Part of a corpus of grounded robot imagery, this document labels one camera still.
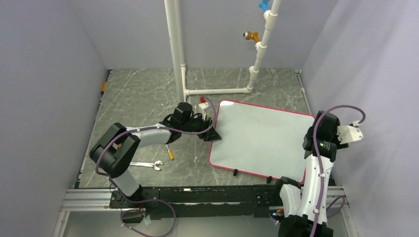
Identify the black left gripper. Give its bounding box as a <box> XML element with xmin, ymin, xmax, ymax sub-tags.
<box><xmin>181</xmin><ymin>111</ymin><xmax>221</xmax><ymax>142</ymax></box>

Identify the yellow marker pen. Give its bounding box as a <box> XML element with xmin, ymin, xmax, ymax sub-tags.
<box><xmin>166</xmin><ymin>145</ymin><xmax>174</xmax><ymax>160</ymax></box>

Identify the pink framed whiteboard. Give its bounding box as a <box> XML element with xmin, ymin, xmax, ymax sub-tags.
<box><xmin>209</xmin><ymin>100</ymin><xmax>314</xmax><ymax>182</ymax></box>

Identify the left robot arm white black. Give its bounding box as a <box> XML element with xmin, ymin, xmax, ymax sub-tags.
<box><xmin>89</xmin><ymin>97</ymin><xmax>221</xmax><ymax>207</ymax></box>

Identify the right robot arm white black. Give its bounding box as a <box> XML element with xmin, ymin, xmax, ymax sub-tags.
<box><xmin>272</xmin><ymin>111</ymin><xmax>349</xmax><ymax>237</ymax></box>

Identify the silver open-end wrench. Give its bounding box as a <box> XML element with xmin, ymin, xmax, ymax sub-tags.
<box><xmin>129</xmin><ymin>160</ymin><xmax>164</xmax><ymax>171</ymax></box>

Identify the orange tab on table edge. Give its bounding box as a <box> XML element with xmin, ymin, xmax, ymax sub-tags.
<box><xmin>101</xmin><ymin>82</ymin><xmax>107</xmax><ymax>95</ymax></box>

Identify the blue clamp on pipe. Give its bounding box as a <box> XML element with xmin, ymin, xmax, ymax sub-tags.
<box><xmin>258</xmin><ymin>0</ymin><xmax>270</xmax><ymax>12</ymax></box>

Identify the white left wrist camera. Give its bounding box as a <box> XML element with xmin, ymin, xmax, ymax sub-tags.
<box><xmin>195</xmin><ymin>97</ymin><xmax>210</xmax><ymax>120</ymax></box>

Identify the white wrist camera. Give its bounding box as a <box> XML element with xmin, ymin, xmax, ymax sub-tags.
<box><xmin>336</xmin><ymin>121</ymin><xmax>364</xmax><ymax>144</ymax></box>
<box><xmin>195</xmin><ymin>97</ymin><xmax>210</xmax><ymax>120</ymax></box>

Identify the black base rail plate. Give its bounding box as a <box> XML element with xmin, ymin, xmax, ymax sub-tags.
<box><xmin>109</xmin><ymin>184</ymin><xmax>283</xmax><ymax>220</ymax></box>

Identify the orange camera on pipe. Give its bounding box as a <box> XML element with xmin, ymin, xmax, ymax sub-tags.
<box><xmin>243</xmin><ymin>31</ymin><xmax>260</xmax><ymax>43</ymax></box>

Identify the white PVC pipe frame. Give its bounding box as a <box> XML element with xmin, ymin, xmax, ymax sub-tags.
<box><xmin>163</xmin><ymin>0</ymin><xmax>282</xmax><ymax>101</ymax></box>

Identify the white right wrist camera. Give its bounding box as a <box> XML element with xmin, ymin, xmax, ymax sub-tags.
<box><xmin>336</xmin><ymin>121</ymin><xmax>364</xmax><ymax>144</ymax></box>

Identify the aluminium extrusion rail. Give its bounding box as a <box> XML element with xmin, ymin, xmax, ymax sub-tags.
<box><xmin>60</xmin><ymin>186</ymin><xmax>345</xmax><ymax>212</ymax></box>

